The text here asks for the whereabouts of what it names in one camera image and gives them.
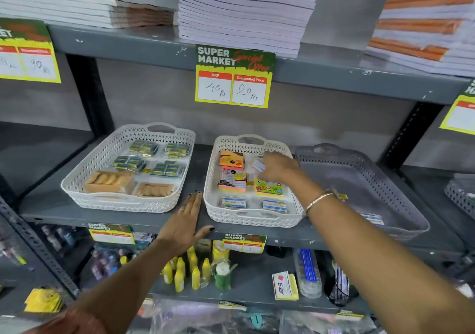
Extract small yellow green price tag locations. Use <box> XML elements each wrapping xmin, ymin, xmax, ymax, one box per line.
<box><xmin>221</xmin><ymin>233</ymin><xmax>268</xmax><ymax>254</ymax></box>
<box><xmin>88</xmin><ymin>223</ymin><xmax>136</xmax><ymax>245</ymax></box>

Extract green tape roll pack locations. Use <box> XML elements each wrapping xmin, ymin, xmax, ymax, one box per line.
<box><xmin>212</xmin><ymin>259</ymin><xmax>238</xmax><ymax>292</ymax></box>

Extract person's right forearm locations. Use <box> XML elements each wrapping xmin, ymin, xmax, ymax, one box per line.
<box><xmin>301</xmin><ymin>182</ymin><xmax>475</xmax><ymax>334</ymax></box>

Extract stack of white notebooks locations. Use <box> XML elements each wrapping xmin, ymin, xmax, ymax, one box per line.
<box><xmin>178</xmin><ymin>0</ymin><xmax>329</xmax><ymax>58</ymax></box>

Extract person's left forearm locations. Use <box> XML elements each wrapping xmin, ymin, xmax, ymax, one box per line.
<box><xmin>33</xmin><ymin>238</ymin><xmax>190</xmax><ymax>334</ymax></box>

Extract group of yellow glue bottles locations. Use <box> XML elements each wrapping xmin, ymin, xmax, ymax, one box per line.
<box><xmin>162</xmin><ymin>246</ymin><xmax>212</xmax><ymax>293</ymax></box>

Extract large yellow green price tag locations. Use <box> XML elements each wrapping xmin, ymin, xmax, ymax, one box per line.
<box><xmin>439</xmin><ymin>79</ymin><xmax>475</xmax><ymax>136</ymax></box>
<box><xmin>0</xmin><ymin>18</ymin><xmax>62</xmax><ymax>84</ymax></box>
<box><xmin>194</xmin><ymin>44</ymin><xmax>276</xmax><ymax>109</ymax></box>

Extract grey perforated basket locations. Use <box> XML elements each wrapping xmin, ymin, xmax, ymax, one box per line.
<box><xmin>295</xmin><ymin>143</ymin><xmax>430</xmax><ymax>242</ymax></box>
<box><xmin>444</xmin><ymin>174</ymin><xmax>475</xmax><ymax>220</ymax></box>

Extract clear case of blue pens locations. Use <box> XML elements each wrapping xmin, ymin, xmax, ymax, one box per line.
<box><xmin>292</xmin><ymin>248</ymin><xmax>323</xmax><ymax>300</ymax></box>

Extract yellow green sticky note pack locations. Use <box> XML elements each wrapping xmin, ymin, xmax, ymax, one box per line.
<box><xmin>255</xmin><ymin>179</ymin><xmax>285</xmax><ymax>198</ymax></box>

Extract purple bottles in plastic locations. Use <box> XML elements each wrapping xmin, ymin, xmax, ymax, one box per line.
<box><xmin>91</xmin><ymin>246</ymin><xmax>129</xmax><ymax>281</ymax></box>

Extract small yellow shelf label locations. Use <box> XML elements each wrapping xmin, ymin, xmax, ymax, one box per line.
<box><xmin>335</xmin><ymin>310</ymin><xmax>365</xmax><ymax>322</ymax></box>
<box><xmin>218</xmin><ymin>300</ymin><xmax>248</xmax><ymax>312</ymax></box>

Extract person's right hand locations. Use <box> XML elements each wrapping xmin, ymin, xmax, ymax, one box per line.
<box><xmin>257</xmin><ymin>152</ymin><xmax>317</xmax><ymax>201</ymax></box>

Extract flat blue white box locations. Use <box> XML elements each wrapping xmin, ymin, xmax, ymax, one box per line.
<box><xmin>220</xmin><ymin>196</ymin><xmax>248</xmax><ymax>209</ymax></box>
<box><xmin>361</xmin><ymin>213</ymin><xmax>385</xmax><ymax>227</ymax></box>
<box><xmin>261</xmin><ymin>199</ymin><xmax>288</xmax><ymax>213</ymax></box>

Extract green yellow eraser pack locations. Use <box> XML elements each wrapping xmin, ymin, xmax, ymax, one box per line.
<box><xmin>150</xmin><ymin>160</ymin><xmax>185</xmax><ymax>178</ymax></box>
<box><xmin>128</xmin><ymin>140</ymin><xmax>160</xmax><ymax>157</ymax></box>
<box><xmin>112</xmin><ymin>155</ymin><xmax>147</xmax><ymax>173</ymax></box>
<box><xmin>163</xmin><ymin>142</ymin><xmax>191</xmax><ymax>159</ymax></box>

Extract stack of orange-spined notebooks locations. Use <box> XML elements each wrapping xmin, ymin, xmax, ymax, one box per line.
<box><xmin>365</xmin><ymin>0</ymin><xmax>475</xmax><ymax>78</ymax></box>

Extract yellow packet pile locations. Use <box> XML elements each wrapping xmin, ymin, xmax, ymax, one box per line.
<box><xmin>24</xmin><ymin>287</ymin><xmax>64</xmax><ymax>314</ymax></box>

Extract black white striped pouch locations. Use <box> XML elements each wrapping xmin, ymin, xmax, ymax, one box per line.
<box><xmin>324</xmin><ymin>260</ymin><xmax>360</xmax><ymax>307</ymax></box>

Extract white red printed box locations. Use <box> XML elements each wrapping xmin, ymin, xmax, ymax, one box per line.
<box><xmin>272</xmin><ymin>270</ymin><xmax>300</xmax><ymax>302</ymax></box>

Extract grey metal shelf rack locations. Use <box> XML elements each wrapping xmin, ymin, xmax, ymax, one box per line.
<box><xmin>0</xmin><ymin>0</ymin><xmax>475</xmax><ymax>319</ymax></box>

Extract orange sticky note pack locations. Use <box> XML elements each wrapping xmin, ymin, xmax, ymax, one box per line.
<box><xmin>218</xmin><ymin>150</ymin><xmax>245</xmax><ymax>170</ymax></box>

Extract multicolour sticky note pack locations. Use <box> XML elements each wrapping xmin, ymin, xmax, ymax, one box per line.
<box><xmin>218</xmin><ymin>168</ymin><xmax>248</xmax><ymax>193</ymax></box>

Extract small white perforated basket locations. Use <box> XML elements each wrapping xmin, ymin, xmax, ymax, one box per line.
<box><xmin>203</xmin><ymin>134</ymin><xmax>304</xmax><ymax>228</ymax></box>

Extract thin metal bangle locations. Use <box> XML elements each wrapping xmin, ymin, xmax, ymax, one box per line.
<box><xmin>302</xmin><ymin>192</ymin><xmax>335</xmax><ymax>218</ymax></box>

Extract large brown rubber band pack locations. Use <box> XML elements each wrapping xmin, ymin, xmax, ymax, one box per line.
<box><xmin>83</xmin><ymin>170</ymin><xmax>136</xmax><ymax>195</ymax></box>

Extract stack of brown-edged notebooks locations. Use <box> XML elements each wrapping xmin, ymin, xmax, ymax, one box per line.
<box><xmin>0</xmin><ymin>0</ymin><xmax>174</xmax><ymax>30</ymax></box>

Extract small brown rubber band pack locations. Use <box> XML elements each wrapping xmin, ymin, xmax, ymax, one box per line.
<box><xmin>134</xmin><ymin>182</ymin><xmax>175</xmax><ymax>198</ymax></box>

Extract large white perforated basket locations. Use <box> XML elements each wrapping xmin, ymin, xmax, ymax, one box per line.
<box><xmin>61</xmin><ymin>122</ymin><xmax>196</xmax><ymax>213</ymax></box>

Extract clear plastic bag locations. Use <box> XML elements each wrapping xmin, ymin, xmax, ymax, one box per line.
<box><xmin>280</xmin><ymin>311</ymin><xmax>377</xmax><ymax>334</ymax></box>
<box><xmin>148</xmin><ymin>300</ymin><xmax>280</xmax><ymax>334</ymax></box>

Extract person's left hand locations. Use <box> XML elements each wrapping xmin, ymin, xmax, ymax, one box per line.
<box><xmin>155</xmin><ymin>191</ymin><xmax>215</xmax><ymax>257</ymax></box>

